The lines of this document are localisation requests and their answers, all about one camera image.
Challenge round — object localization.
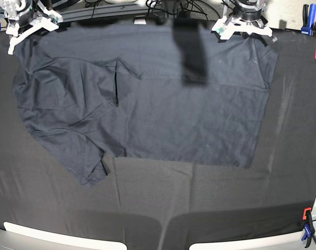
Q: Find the dark navy t-shirt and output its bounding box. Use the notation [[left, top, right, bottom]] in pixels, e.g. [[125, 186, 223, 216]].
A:
[[13, 24, 277, 186]]

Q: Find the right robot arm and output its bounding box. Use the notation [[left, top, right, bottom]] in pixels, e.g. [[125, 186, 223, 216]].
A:
[[0, 0, 34, 27]]

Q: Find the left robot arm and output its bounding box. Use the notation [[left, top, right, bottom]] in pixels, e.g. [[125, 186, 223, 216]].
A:
[[230, 0, 266, 21]]

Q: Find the blue clamp far right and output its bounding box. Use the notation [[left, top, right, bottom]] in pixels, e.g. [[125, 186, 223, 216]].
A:
[[301, 4, 316, 36]]

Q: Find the red blue clamp near right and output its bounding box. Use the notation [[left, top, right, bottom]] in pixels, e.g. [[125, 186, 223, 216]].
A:
[[301, 207, 316, 248]]

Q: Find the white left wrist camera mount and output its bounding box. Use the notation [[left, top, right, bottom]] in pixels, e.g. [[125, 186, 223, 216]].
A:
[[212, 15, 277, 42]]

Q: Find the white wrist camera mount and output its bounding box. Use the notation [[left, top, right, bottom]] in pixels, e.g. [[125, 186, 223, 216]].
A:
[[212, 15, 277, 42], [6, 1, 63, 55]]

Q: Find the black cable bundle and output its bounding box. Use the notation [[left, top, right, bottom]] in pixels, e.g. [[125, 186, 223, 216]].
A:
[[145, 0, 223, 21]]

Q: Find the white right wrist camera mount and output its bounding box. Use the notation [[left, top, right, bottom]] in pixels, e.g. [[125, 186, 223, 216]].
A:
[[6, 1, 63, 55]]

